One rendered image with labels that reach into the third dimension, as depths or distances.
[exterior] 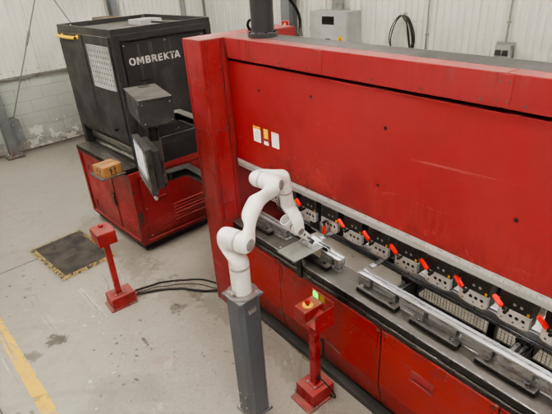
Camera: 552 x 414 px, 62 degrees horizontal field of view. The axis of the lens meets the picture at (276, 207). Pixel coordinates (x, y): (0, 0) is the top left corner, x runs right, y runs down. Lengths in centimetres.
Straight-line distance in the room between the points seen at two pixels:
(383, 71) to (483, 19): 458
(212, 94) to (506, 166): 207
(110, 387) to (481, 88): 318
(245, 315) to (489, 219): 143
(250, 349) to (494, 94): 196
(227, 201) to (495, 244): 215
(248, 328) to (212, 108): 158
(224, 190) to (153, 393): 159
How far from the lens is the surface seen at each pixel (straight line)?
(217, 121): 349
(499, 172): 217
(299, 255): 310
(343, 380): 358
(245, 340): 293
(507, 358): 262
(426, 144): 233
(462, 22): 702
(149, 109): 342
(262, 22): 323
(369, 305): 290
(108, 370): 403
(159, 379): 382
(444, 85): 219
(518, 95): 204
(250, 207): 260
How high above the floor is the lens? 271
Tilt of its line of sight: 27 degrees down
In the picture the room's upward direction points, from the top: 4 degrees counter-clockwise
